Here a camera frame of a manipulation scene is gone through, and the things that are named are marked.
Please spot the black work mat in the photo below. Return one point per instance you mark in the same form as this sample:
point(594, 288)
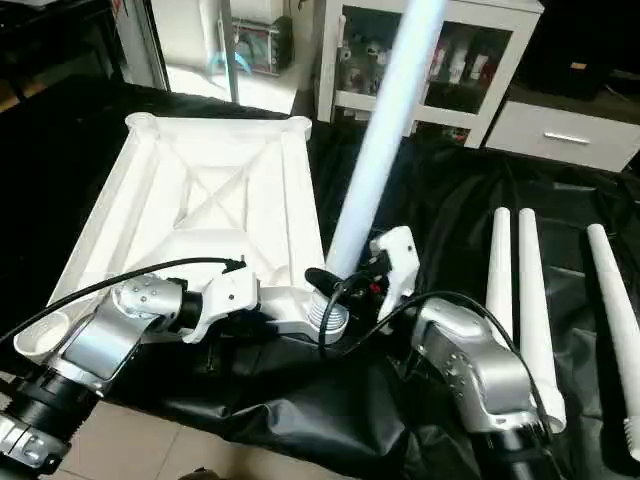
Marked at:
point(440, 200)

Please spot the storage rack with items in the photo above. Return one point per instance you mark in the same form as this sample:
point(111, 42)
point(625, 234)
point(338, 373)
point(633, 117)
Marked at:
point(255, 40)

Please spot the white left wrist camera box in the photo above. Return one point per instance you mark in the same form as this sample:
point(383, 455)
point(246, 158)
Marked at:
point(225, 300)

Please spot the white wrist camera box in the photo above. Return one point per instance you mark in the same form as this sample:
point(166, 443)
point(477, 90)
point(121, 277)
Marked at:
point(225, 300)
point(398, 265)

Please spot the white plastic table top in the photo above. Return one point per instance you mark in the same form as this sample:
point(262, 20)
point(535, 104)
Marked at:
point(210, 200)

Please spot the white drawer unit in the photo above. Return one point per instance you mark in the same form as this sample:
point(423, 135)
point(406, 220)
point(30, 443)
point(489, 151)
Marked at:
point(565, 135)

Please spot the white glass door cabinet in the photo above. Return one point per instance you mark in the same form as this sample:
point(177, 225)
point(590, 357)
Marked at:
point(450, 60)

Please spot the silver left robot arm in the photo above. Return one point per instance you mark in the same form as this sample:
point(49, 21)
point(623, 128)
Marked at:
point(110, 335)

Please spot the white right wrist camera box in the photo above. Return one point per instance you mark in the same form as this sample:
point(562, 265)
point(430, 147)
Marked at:
point(398, 265)

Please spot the white plastic table leg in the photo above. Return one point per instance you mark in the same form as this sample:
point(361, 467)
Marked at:
point(615, 310)
point(535, 320)
point(499, 260)
point(385, 130)

